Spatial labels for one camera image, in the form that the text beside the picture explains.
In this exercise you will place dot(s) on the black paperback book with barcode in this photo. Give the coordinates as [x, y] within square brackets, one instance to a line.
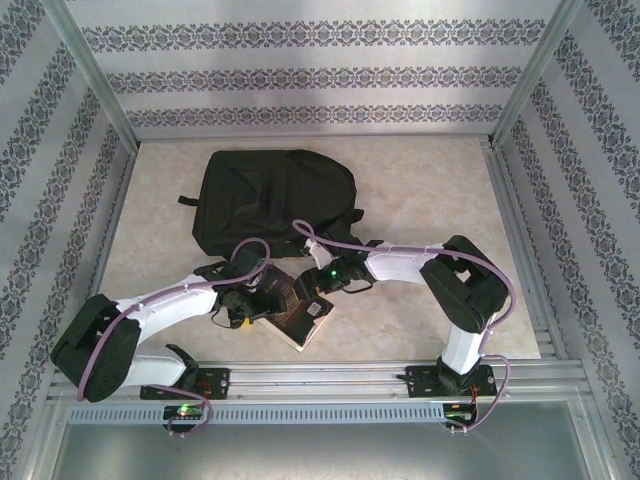
[295, 327]

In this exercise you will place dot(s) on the controller board with led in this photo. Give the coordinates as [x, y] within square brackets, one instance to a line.
[457, 417]
[185, 412]

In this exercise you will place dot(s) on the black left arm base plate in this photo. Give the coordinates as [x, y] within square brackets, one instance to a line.
[220, 382]

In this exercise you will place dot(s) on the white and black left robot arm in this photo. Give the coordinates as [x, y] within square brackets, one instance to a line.
[170, 305]

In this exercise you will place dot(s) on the aluminium side rail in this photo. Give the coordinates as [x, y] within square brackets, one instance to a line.
[525, 250]
[104, 255]

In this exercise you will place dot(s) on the right controller board with LED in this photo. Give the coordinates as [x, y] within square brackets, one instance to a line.
[457, 417]

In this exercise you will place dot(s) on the grey metal panel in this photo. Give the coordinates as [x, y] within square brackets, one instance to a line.
[320, 450]

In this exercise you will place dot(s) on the left controller board with LED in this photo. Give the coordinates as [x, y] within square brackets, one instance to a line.
[185, 412]

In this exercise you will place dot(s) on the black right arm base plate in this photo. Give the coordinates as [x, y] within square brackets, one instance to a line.
[420, 382]

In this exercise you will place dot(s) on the aluminium frame post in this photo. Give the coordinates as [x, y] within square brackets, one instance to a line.
[92, 70]
[535, 70]

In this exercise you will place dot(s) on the aluminium back rail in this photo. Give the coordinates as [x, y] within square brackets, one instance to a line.
[400, 136]

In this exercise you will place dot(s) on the black backpack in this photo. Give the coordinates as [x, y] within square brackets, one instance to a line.
[275, 200]

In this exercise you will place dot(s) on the aluminium mounting rail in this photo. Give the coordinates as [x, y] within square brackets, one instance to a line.
[320, 382]

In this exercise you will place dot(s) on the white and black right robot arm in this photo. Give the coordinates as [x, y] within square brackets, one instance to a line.
[400, 265]

